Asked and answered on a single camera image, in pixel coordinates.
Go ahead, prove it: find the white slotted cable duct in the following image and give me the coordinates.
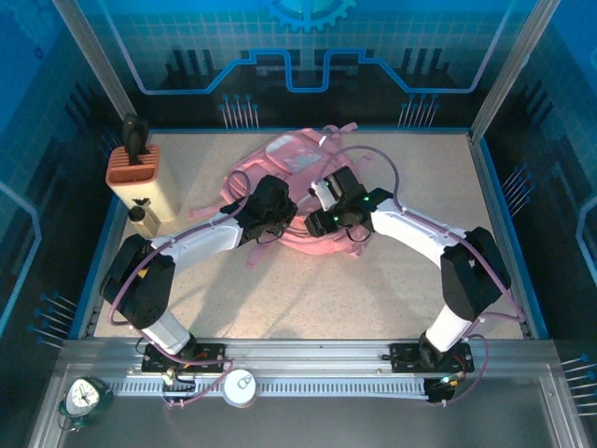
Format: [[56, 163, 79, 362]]
[[104, 376, 430, 399]]

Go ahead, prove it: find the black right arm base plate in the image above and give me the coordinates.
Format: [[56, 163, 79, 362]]
[[389, 342, 476, 374]]

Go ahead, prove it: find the small bottle with black cap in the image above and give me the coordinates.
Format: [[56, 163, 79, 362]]
[[128, 198, 162, 237]]

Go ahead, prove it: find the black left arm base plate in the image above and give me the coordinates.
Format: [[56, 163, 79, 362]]
[[141, 343, 229, 374]]

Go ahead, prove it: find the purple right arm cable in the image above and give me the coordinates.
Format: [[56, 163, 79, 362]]
[[320, 145, 526, 408]]

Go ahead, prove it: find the aluminium front beam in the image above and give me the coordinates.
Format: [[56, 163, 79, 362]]
[[60, 338, 559, 379]]

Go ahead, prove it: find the silver tin can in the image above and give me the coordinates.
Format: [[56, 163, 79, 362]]
[[221, 369, 257, 410]]

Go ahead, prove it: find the pink student backpack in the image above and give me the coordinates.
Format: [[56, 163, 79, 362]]
[[188, 123, 374, 270]]

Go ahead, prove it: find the green alarm clock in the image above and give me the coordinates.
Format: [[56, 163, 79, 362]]
[[58, 376, 115, 433]]

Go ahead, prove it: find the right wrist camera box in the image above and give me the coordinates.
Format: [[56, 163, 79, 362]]
[[310, 179, 338, 212]]

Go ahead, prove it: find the cream knife block orange top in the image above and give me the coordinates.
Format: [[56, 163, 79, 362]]
[[105, 143, 181, 224]]

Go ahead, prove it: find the black knife handle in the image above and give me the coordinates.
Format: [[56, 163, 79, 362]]
[[129, 130, 146, 167], [122, 113, 150, 141]]

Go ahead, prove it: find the aluminium frame post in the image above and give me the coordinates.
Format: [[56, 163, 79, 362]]
[[468, 0, 561, 144], [51, 0, 131, 130]]

